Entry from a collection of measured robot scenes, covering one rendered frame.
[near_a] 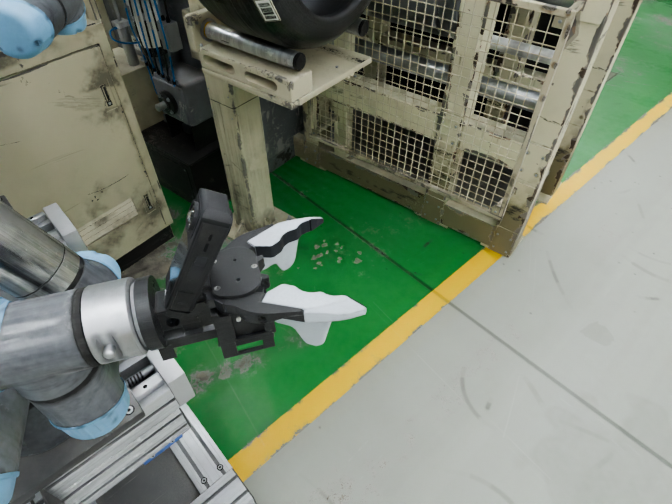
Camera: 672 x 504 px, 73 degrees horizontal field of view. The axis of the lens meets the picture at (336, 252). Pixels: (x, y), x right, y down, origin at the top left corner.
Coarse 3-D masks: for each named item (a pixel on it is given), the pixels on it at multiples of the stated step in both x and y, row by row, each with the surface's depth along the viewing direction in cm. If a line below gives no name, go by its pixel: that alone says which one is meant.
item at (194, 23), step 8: (184, 16) 123; (192, 16) 123; (200, 16) 125; (208, 16) 127; (192, 24) 124; (200, 24) 126; (224, 24) 132; (192, 32) 125; (200, 32) 127; (192, 40) 127; (200, 40) 128; (208, 40) 130; (192, 48) 129
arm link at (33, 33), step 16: (0, 0) 62; (16, 0) 62; (32, 0) 65; (48, 0) 67; (0, 16) 61; (16, 16) 62; (32, 16) 63; (48, 16) 66; (64, 16) 71; (0, 32) 63; (16, 32) 63; (32, 32) 63; (48, 32) 66; (0, 48) 65; (16, 48) 64; (32, 48) 65
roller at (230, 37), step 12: (216, 24) 126; (216, 36) 125; (228, 36) 122; (240, 36) 121; (252, 36) 120; (240, 48) 122; (252, 48) 119; (264, 48) 117; (276, 48) 115; (288, 48) 115; (276, 60) 116; (288, 60) 113; (300, 60) 114
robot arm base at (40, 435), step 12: (36, 408) 62; (36, 420) 63; (48, 420) 64; (36, 432) 64; (48, 432) 65; (60, 432) 66; (24, 444) 64; (36, 444) 64; (48, 444) 65; (24, 456) 66
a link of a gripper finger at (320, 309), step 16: (288, 288) 41; (288, 304) 40; (304, 304) 40; (320, 304) 40; (336, 304) 40; (352, 304) 40; (288, 320) 42; (320, 320) 40; (336, 320) 40; (304, 336) 43; (320, 336) 42
